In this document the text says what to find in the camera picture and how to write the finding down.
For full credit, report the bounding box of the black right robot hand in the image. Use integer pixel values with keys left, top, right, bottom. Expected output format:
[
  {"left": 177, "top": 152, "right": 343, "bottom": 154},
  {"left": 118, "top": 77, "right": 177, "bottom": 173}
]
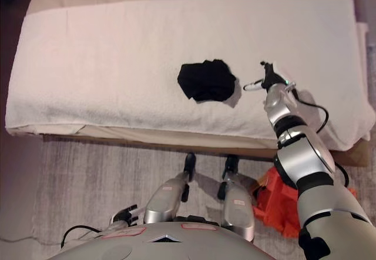
[{"left": 243, "top": 61, "right": 284, "bottom": 92}]

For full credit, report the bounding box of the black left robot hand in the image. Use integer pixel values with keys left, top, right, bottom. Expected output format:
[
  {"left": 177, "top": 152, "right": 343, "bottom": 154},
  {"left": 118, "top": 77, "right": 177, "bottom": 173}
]
[{"left": 110, "top": 204, "right": 145, "bottom": 226}]

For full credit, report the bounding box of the black garment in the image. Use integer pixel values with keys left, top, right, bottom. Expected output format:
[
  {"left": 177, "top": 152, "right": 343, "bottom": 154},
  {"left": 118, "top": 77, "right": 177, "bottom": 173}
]
[{"left": 177, "top": 59, "right": 237, "bottom": 104}]

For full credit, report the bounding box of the wooden laundry basket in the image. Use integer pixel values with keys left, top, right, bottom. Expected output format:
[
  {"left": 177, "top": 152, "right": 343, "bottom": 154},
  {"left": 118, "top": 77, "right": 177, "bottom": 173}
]
[{"left": 252, "top": 174, "right": 270, "bottom": 196}]

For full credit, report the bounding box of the grey rug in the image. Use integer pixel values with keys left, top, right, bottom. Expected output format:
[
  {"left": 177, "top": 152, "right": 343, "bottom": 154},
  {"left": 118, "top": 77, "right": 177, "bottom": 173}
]
[{"left": 29, "top": 138, "right": 376, "bottom": 260}]

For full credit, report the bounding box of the cream mattress sheet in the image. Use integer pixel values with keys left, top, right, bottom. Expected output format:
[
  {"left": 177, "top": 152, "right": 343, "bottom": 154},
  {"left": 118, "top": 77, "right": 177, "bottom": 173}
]
[{"left": 41, "top": 124, "right": 279, "bottom": 151}]

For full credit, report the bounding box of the silver right robot leg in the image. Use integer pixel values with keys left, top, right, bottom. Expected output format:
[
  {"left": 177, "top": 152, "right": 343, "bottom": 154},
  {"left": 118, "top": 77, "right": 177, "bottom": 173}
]
[{"left": 217, "top": 154, "right": 256, "bottom": 242}]

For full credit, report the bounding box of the orange garment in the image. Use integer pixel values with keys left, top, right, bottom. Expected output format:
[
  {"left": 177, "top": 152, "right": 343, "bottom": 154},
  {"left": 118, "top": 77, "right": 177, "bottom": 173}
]
[{"left": 252, "top": 167, "right": 358, "bottom": 239}]

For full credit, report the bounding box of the white textured blanket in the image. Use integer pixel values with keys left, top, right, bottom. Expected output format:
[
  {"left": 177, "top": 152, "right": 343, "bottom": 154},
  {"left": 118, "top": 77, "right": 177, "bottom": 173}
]
[{"left": 5, "top": 0, "right": 372, "bottom": 152}]

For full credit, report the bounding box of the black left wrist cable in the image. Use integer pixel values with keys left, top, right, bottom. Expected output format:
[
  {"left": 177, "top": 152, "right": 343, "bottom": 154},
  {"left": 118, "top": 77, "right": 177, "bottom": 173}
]
[{"left": 0, "top": 224, "right": 104, "bottom": 249}]

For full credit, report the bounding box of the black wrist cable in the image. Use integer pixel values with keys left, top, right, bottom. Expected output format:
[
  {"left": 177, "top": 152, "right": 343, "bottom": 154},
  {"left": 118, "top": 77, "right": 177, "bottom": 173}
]
[
  {"left": 0, "top": 224, "right": 104, "bottom": 249},
  {"left": 281, "top": 80, "right": 351, "bottom": 191}
]

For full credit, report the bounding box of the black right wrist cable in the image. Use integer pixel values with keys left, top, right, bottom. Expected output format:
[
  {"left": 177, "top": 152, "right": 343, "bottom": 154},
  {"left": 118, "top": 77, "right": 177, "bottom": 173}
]
[{"left": 281, "top": 80, "right": 351, "bottom": 191}]

